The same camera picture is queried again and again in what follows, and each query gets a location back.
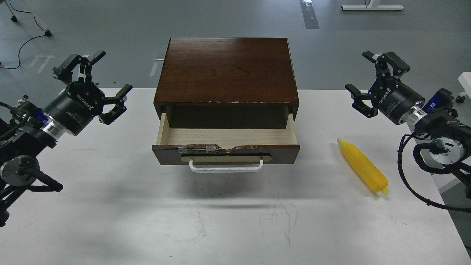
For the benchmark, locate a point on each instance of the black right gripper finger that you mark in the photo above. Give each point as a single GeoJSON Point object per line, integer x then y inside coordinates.
{"type": "Point", "coordinates": [388, 66]}
{"type": "Point", "coordinates": [358, 101]}

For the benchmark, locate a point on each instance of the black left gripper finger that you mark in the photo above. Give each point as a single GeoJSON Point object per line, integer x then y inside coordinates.
{"type": "Point", "coordinates": [64, 72]}
{"type": "Point", "coordinates": [118, 102]}

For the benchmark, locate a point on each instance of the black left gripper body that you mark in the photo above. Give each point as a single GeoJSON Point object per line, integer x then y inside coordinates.
{"type": "Point", "coordinates": [76, 106]}

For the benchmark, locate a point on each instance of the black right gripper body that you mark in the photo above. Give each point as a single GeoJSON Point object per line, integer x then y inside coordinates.
{"type": "Point", "coordinates": [394, 99]}

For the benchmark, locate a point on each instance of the yellow corn cob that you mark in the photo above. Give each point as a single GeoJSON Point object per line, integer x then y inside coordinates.
{"type": "Point", "coordinates": [363, 167]}

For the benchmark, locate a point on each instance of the wooden drawer with white handle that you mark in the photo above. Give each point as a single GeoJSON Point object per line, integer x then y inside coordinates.
{"type": "Point", "coordinates": [227, 146]}

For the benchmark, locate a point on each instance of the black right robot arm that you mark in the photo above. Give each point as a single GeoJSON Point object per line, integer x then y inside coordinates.
{"type": "Point", "coordinates": [446, 141]}

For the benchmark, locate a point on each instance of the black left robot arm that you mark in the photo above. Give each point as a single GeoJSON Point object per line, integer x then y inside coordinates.
{"type": "Point", "coordinates": [31, 129]}

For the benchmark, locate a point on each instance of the dark wooden drawer cabinet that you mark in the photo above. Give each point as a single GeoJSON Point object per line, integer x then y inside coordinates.
{"type": "Point", "coordinates": [219, 77]}

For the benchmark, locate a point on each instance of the white desk base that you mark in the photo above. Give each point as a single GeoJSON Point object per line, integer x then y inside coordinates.
{"type": "Point", "coordinates": [372, 5]}

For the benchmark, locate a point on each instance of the white chair with caster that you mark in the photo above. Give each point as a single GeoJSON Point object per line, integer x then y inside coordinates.
{"type": "Point", "coordinates": [465, 81]}

